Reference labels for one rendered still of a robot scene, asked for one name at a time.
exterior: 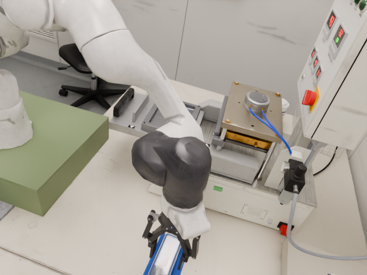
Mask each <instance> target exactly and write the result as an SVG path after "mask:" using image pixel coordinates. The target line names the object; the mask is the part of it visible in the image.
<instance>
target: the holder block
mask: <svg viewBox="0 0 367 275"><path fill-rule="evenodd" d="M182 102H183V103H184V105H185V107H186V108H187V110H188V111H189V113H190V114H191V115H192V116H193V118H194V119H195V120H197V118H198V115H199V113H200V108H201V106H199V105H195V104H191V103H188V102H185V101H182ZM164 125H165V118H164V117H163V115H162V114H161V112H160V110H159V109H158V107H157V105H156V104H155V103H154V105H153V106H152V108H151V110H150V111H149V113H148V114H147V116H146V117H145V119H144V120H143V122H142V124H141V129H143V130H147V131H150V132H152V131H155V130H157V129H158V128H160V127H162V126H164Z"/></svg>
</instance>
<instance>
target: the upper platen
mask: <svg viewBox="0 0 367 275"><path fill-rule="evenodd" d="M225 138H226V142H229V143H232V144H235V145H239V146H242V147H246V148H250V149H253V150H256V151H260V152H264V153H267V151H268V149H269V147H270V145H271V143H272V141H268V140H264V139H260V138H258V137H254V136H251V135H246V134H243V133H239V132H237V131H232V130H229V129H228V130H227V133H226V137H225Z"/></svg>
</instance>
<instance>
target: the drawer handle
mask: <svg viewBox="0 0 367 275"><path fill-rule="evenodd" d="M130 98H134V88H129V89H128V91H127V92H126V93H125V94H124V95H123V96H122V98H121V99H120V100H119V101H118V102H117V104H116V105H115V106H114V109H113V116H115V117H119V116H120V111H121V109H122V108H123V107H124V106H125V104H126V103H127V102H128V101H129V99H130Z"/></svg>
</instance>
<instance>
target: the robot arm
mask: <svg viewBox="0 0 367 275"><path fill-rule="evenodd" d="M29 31H37V32H40V31H57V32H66V31H69V32H70V35H71V36H72V38H73V40H74V42H75V43H76V45H77V47H78V49H79V51H80V52H81V54H82V56H83V58H84V60H85V62H86V64H87V66H88V67H89V69H90V70H91V72H93V74H95V75H96V76H98V77H99V78H101V79H103V80H105V81H106V82H111V83H119V84H123V85H132V86H136V87H139V88H141V89H143V90H145V91H147V93H148V94H149V95H150V96H151V98H152V99H153V101H154V102H155V104H156V105H157V107H158V109H159V110H160V112H161V114H162V115H163V117H164V118H165V125H164V126H162V127H160V128H158V129H157V130H155V131H152V132H150V133H148V134H146V135H144V136H143V137H141V138H139V139H137V140H136V141H135V142H134V144H133V147H132V150H131V152H132V164H133V166H134V168H135V170H136V171H137V172H138V174H139V175H140V176H141V177H142V178H143V179H145V180H147V181H149V182H151V183H153V184H155V185H157V186H160V187H163V189H162V195H161V201H160V204H161V210H162V211H161V214H157V213H156V211H155V210H151V212H150V213H149V215H148V217H147V221H148V223H147V226H146V228H145V230H144V233H143V235H142V238H144V239H146V238H147V239H148V247H149V248H151V249H150V256H149V258H152V257H153V254H154V252H155V250H156V246H157V241H158V237H160V235H163V234H164V233H165V232H168V233H170V234H173V235H175V236H177V239H178V241H180V244H181V247H182V250H183V253H182V256H181V259H180V262H179V266H178V268H177V269H178V270H180V269H181V266H182V263H183V262H188V258H189V257H192V259H196V257H197V254H198V251H199V239H200V237H201V235H202V234H204V233H206V232H208V231H210V228H211V225H210V222H209V220H208V217H207V214H206V211H205V207H204V204H203V191H204V189H205V187H206V185H207V182H208V178H209V174H210V170H211V161H212V158H211V154H210V150H209V148H208V146H207V145H206V144H205V143H204V136H203V131H202V128H201V127H200V125H199V124H198V123H197V121H196V120H195V119H194V118H193V116H192V115H191V114H190V113H189V111H188V110H187V108H186V107H185V105H184V103H183V102H182V100H181V98H180V97H179V95H178V94H177V92H176V90H175V89H174V87H173V85H172V84H171V83H170V81H169V79H168V78H167V76H166V74H165V73H164V71H163V70H162V68H161V66H160V65H159V63H158V62H157V61H155V60H154V59H153V58H152V57H151V56H149V55H148V54H147V53H146V52H144V51H143V50H142V49H141V48H140V46H139V45H138V44H137V42H136V41H135V40H134V38H133V36H132V35H131V33H130V31H129V30H128V29H127V27H126V25H125V23H124V21H123V19H122V17H121V15H120V13H119V12H118V10H117V9H116V7H115V5H114V4H113V2H112V0H0V59H1V58H4V57H7V56H10V55H13V54H15V53H17V52H19V51H20V50H22V49H23V48H24V47H26V46H27V45H28V43H29ZM32 137H33V129H32V121H30V120H29V118H28V115H27V112H26V109H25V107H24V104H23V100H22V98H21V96H20V92H19V87H18V84H17V79H16V77H15V76H14V75H13V74H12V73H11V72H9V71H7V70H5V69H0V150H2V149H10V148H15V147H18V146H22V145H24V144H25V143H26V142H27V141H29V140H30V139H31V138H32ZM156 220H158V221H159V222H160V224H161V225H160V226H159V227H158V228H157V229H156V230H155V231H153V232H152V233H150V230H151V227H152V225H153V223H154V222H155V221H156ZM190 238H192V239H193V241H192V248H191V245H190V242H189V239H190Z"/></svg>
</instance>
